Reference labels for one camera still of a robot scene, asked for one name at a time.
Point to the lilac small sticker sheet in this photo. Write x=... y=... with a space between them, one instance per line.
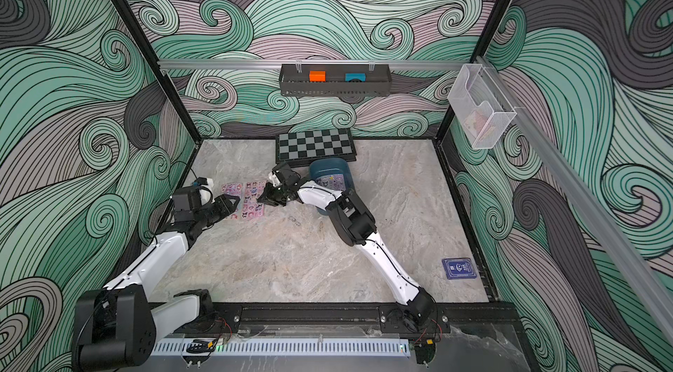
x=334 y=182

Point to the white slotted cable duct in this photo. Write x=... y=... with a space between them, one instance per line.
x=318 y=346

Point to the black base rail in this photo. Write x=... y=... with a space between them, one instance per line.
x=386 y=317

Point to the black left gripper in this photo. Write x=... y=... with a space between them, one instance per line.
x=226 y=207

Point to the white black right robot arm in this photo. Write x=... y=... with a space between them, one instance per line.
x=356 y=227

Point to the black grey chessboard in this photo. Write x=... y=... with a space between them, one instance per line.
x=300 y=149

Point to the black wall shelf tray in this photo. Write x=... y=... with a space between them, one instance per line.
x=294 y=82

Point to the teal block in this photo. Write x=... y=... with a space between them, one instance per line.
x=355 y=77

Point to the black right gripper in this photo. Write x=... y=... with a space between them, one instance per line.
x=276 y=198

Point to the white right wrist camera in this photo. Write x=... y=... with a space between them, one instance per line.
x=275 y=179

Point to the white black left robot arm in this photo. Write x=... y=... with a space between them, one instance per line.
x=115 y=327

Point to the clear acrylic wall holder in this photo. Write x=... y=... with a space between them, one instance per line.
x=480 y=104

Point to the orange block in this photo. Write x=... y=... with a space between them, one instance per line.
x=317 y=76

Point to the aluminium rail back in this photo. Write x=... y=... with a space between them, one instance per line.
x=276 y=64

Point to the blue card pack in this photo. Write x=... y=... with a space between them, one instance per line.
x=459 y=268

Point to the teal plastic storage box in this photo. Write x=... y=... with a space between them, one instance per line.
x=333 y=165

